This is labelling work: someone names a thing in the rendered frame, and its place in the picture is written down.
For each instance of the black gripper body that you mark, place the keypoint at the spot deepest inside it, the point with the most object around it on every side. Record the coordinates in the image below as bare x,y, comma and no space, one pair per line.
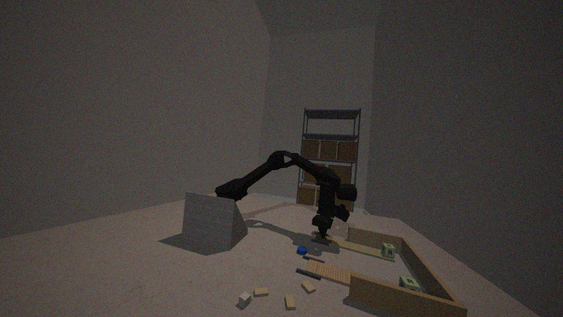
324,209

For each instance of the yellow crosshatched strip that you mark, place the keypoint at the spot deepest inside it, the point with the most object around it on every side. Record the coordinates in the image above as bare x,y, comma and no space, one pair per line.
334,242

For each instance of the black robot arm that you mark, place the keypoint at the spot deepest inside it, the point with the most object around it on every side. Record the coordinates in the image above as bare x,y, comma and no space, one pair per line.
326,178

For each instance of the tan rectangular block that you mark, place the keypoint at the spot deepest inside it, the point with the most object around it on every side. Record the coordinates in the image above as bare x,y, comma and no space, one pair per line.
290,303
308,287
261,292

